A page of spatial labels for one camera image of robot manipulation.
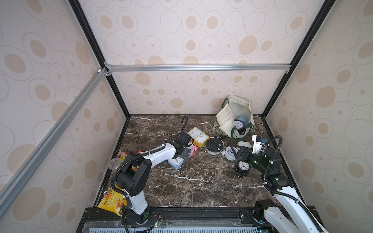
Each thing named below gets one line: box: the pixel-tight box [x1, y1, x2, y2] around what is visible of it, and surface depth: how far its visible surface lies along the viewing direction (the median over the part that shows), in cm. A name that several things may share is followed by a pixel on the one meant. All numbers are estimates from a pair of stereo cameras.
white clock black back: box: [205, 136, 225, 156], surface depth 98 cm
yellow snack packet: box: [97, 187, 128, 217], surface depth 77 cm
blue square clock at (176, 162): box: [167, 156, 185, 169], surface depth 91 cm
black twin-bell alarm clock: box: [233, 119, 247, 136], surface depth 102 cm
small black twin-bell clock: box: [234, 160, 250, 177], surface depth 89 cm
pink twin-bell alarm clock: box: [188, 143, 198, 158], surface depth 99 cm
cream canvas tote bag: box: [210, 95, 255, 140], surface depth 105 cm
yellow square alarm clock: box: [187, 127, 210, 148], surface depth 105 cm
